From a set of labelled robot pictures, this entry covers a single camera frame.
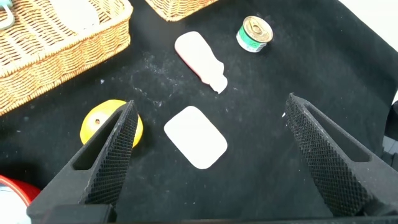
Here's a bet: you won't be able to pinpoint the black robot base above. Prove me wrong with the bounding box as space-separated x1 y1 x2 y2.
381 98 398 172

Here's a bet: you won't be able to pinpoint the woven wicker basket brown handles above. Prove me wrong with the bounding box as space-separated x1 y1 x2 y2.
0 0 134 116
144 0 218 22

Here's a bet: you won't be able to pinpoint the teal mug with handle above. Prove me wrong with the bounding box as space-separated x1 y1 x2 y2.
0 0 16 31

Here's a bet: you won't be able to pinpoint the small tin can green label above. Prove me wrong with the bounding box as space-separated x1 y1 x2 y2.
235 15 274 54

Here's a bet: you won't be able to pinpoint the red pot with black handles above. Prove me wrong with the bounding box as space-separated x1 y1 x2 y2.
0 174 42 224

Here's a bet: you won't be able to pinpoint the yellow pear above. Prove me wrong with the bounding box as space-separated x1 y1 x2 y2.
80 99 144 149

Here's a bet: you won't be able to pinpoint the pink lotion tube white cap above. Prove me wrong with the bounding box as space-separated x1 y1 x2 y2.
174 30 229 95

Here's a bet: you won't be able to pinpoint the black table cloth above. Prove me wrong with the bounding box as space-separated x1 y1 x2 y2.
0 0 398 224

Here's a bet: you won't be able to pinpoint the white soap bar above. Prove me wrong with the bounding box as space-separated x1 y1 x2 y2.
163 105 228 170

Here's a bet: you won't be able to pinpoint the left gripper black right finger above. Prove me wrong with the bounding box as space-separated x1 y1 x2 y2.
284 92 398 218

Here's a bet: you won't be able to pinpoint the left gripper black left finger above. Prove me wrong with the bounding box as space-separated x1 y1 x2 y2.
26 100 139 220

